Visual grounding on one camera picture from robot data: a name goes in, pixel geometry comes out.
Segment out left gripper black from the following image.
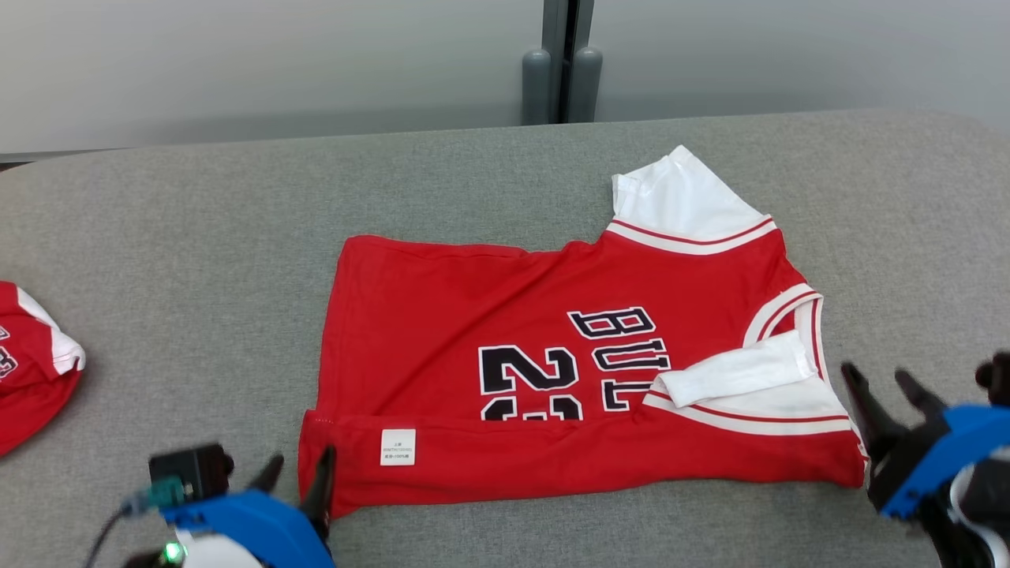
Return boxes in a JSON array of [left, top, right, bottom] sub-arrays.
[[122, 444, 338, 568]]

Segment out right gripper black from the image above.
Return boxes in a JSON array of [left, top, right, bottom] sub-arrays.
[[840, 361, 953, 507]]

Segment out red Bulls jersey white sleeves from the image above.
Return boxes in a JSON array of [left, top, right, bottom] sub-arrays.
[[297, 144, 870, 521]]

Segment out red Bulls shorts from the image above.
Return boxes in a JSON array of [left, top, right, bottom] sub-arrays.
[[0, 280, 87, 458]]

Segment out blue left camera bracket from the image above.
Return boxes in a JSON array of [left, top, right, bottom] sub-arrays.
[[160, 489, 336, 568]]

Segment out blue camera bracket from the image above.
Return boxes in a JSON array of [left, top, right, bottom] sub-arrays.
[[160, 489, 336, 568], [880, 405, 1010, 520]]

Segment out blue right camera bracket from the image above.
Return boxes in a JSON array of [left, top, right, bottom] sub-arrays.
[[880, 405, 1010, 520]]

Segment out left camera cable teal plug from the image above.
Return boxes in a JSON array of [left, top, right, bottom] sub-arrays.
[[83, 476, 188, 568]]

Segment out grey wall base strip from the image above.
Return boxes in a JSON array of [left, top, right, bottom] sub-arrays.
[[0, 148, 123, 164]]

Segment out grey cylindrical post cap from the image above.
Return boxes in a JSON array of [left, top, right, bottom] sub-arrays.
[[522, 49, 553, 126], [568, 47, 604, 125]]

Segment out grey metal partition post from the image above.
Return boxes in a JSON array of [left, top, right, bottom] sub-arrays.
[[542, 0, 596, 125]]

